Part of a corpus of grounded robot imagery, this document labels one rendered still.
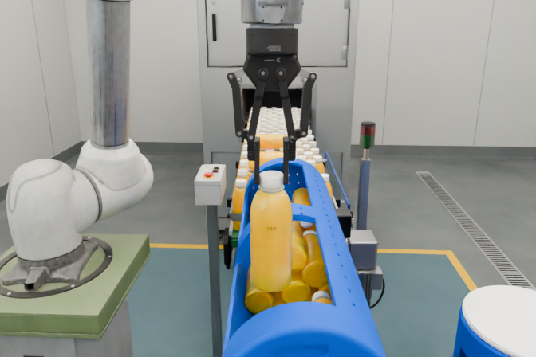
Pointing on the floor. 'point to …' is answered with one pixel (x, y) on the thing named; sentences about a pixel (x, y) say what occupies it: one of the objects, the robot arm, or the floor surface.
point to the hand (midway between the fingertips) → (271, 161)
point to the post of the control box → (214, 280)
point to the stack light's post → (363, 194)
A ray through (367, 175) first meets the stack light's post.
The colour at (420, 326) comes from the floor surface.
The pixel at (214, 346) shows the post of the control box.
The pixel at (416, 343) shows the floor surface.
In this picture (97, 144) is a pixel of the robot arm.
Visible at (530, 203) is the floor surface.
